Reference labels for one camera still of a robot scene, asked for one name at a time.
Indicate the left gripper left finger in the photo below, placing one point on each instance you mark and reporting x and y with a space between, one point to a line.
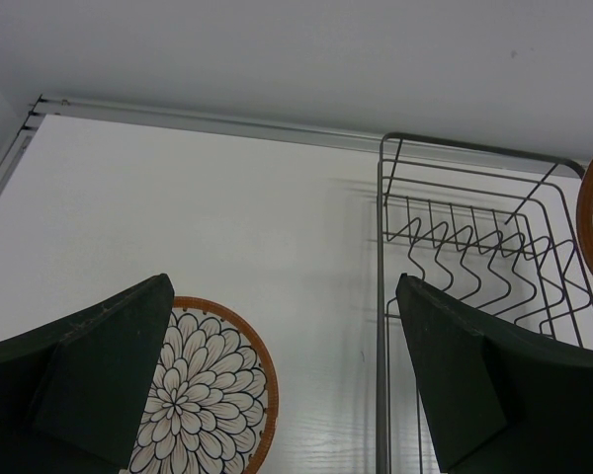
72 391

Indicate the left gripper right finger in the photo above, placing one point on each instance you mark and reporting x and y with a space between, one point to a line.
497 398

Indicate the grey wire dish rack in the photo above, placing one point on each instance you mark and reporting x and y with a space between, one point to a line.
494 228

